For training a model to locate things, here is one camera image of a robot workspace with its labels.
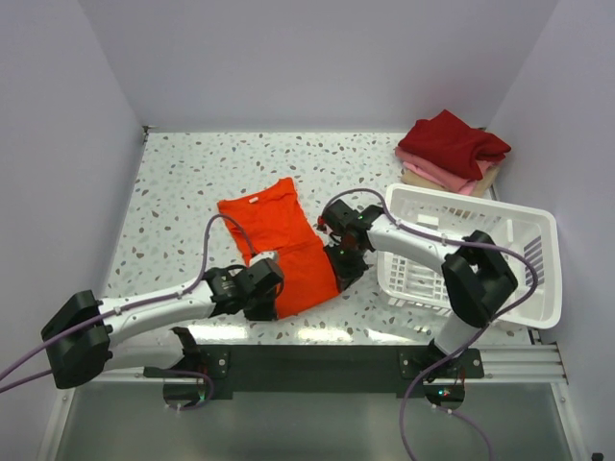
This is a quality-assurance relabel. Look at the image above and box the white plastic laundry basket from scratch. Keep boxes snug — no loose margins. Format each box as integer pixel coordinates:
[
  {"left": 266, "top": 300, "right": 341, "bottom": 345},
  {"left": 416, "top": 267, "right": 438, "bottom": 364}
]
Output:
[{"left": 374, "top": 183, "right": 562, "bottom": 329}]

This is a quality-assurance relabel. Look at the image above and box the orange t shirt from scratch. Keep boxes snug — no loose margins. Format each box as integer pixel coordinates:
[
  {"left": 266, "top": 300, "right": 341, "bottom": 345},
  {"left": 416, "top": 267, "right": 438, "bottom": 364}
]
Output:
[{"left": 217, "top": 178, "right": 340, "bottom": 319}]

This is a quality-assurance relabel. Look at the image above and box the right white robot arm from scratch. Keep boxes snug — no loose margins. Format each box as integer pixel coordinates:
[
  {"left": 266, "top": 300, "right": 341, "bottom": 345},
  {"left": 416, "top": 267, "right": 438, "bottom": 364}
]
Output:
[{"left": 317, "top": 199, "right": 518, "bottom": 370}]

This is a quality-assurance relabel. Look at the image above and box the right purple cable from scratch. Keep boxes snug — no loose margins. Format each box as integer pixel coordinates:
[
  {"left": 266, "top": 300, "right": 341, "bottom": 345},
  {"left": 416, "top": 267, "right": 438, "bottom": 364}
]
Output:
[{"left": 320, "top": 188, "right": 542, "bottom": 461}]

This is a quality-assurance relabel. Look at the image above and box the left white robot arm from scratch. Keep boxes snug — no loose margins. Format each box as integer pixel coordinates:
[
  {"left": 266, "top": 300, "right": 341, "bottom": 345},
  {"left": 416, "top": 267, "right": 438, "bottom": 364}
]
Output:
[{"left": 41, "top": 257, "right": 284, "bottom": 389}]

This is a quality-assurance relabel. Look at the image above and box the pink folded shirt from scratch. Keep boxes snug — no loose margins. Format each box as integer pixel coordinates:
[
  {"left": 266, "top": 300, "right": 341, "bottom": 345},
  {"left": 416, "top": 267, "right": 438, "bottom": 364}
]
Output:
[{"left": 395, "top": 147, "right": 500, "bottom": 193}]

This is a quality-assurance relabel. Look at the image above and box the aluminium frame rail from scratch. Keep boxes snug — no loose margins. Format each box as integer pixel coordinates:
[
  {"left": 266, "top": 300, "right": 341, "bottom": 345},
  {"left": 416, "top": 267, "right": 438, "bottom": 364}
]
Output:
[{"left": 480, "top": 345, "right": 568, "bottom": 384}]

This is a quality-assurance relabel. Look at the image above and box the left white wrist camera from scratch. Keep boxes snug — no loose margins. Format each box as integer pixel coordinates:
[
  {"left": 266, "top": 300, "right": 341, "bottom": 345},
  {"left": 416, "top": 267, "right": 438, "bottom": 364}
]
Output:
[{"left": 256, "top": 251, "right": 279, "bottom": 262}]

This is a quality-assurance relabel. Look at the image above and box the dark red folded shirt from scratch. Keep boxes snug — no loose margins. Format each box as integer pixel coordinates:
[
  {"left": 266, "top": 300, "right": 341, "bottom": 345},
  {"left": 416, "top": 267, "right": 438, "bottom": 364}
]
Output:
[{"left": 398, "top": 109, "right": 511, "bottom": 181}]

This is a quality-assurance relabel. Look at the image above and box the beige folded shirt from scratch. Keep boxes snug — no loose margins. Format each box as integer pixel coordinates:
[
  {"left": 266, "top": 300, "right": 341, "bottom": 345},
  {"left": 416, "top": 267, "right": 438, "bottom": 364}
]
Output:
[{"left": 401, "top": 166, "right": 500, "bottom": 197}]

